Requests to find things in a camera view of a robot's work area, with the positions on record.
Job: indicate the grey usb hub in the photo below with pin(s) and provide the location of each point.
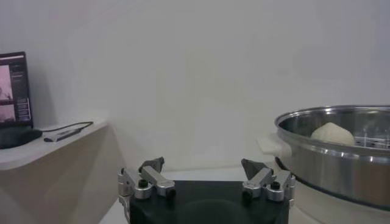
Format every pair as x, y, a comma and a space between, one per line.
61, 135

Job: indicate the open black laptop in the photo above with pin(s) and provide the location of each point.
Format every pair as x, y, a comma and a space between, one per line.
15, 91

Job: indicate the perforated steel steamer basket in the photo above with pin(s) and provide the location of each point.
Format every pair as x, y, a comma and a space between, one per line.
335, 170

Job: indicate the white side table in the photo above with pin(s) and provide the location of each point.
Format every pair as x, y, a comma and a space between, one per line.
45, 182

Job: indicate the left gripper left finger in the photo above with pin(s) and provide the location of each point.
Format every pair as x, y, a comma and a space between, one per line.
158, 182

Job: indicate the black computer mouse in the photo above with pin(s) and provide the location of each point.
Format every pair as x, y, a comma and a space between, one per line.
18, 137

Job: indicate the white steamed baozi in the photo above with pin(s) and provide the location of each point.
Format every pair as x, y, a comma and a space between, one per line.
332, 134

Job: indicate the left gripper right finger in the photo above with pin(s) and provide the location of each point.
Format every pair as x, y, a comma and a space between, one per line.
259, 179

